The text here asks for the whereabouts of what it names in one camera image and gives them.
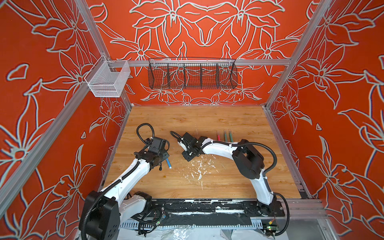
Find blue pen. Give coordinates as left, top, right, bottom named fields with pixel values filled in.
left=166, top=158, right=172, bottom=169

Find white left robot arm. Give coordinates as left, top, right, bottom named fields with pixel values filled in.
left=79, top=137, right=170, bottom=240

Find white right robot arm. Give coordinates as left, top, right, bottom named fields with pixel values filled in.
left=170, top=131, right=280, bottom=216

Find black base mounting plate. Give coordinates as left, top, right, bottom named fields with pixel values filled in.
left=145, top=199, right=286, bottom=218

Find clear plastic bin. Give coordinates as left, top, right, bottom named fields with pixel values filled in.
left=85, top=56, right=131, bottom=98

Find black wire basket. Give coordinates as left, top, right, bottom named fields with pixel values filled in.
left=148, top=57, right=238, bottom=90

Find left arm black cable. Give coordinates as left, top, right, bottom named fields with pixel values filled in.
left=80, top=122, right=169, bottom=240

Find aluminium frame rails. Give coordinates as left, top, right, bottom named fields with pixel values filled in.
left=1, top=1, right=331, bottom=217

